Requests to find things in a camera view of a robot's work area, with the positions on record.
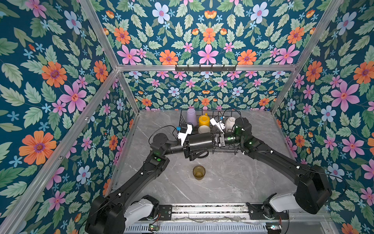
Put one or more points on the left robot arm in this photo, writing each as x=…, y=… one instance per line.
x=117, y=211

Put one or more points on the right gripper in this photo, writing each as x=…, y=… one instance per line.
x=219, y=140

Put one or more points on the yellow mug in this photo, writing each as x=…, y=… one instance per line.
x=204, y=120

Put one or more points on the red white mug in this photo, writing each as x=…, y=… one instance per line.
x=203, y=129

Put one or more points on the olive green glass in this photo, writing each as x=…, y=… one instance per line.
x=199, y=172

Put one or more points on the cream white mug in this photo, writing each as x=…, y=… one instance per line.
x=229, y=124

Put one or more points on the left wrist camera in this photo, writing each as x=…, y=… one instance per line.
x=184, y=130

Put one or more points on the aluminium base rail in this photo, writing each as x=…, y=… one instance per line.
x=232, y=212

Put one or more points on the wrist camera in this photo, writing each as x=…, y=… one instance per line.
x=184, y=130
x=217, y=126

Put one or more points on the black mug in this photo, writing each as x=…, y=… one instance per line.
x=201, y=144

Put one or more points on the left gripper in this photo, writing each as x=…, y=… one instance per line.
x=187, y=153

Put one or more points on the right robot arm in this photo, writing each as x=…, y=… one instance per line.
x=313, y=187

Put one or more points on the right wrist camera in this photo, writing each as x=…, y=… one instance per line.
x=217, y=126

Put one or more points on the black wire dish rack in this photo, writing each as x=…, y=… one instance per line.
x=210, y=114

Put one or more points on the wall hook rail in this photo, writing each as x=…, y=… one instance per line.
x=205, y=68

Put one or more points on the lilac plastic cup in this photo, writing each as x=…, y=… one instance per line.
x=191, y=117

